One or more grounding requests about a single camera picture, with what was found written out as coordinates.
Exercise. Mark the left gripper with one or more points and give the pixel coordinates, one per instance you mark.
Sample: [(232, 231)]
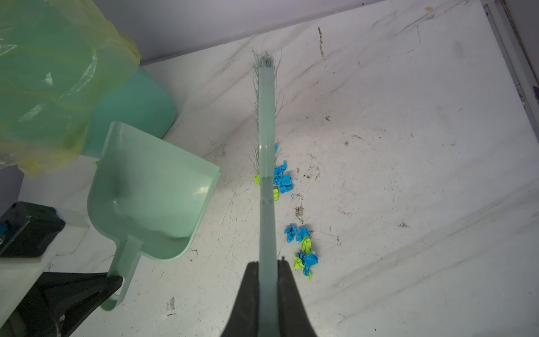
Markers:
[(55, 304)]

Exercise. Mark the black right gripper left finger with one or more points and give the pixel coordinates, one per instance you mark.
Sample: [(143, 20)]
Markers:
[(243, 321)]

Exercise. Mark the yellow-green bin liner bag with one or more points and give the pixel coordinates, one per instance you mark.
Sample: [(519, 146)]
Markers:
[(59, 59)]

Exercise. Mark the green hand brush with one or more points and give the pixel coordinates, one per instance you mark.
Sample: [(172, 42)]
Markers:
[(268, 313)]

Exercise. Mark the paper scrap cluster right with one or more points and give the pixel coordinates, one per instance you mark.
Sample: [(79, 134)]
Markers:
[(305, 259)]

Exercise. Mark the paper scrap cluster upper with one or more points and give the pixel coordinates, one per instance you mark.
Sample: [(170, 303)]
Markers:
[(282, 181)]

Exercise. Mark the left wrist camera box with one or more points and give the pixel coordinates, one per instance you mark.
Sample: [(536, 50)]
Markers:
[(28, 229)]

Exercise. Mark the paper scrap cluster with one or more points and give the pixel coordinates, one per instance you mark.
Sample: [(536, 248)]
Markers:
[(305, 259), (282, 181)]

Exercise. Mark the green plastic dustpan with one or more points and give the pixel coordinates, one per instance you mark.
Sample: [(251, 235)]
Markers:
[(149, 197)]

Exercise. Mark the green plastic trash bin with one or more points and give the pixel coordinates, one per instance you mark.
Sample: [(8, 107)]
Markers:
[(142, 103)]

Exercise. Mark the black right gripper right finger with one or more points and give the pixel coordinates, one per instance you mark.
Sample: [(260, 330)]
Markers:
[(293, 319)]

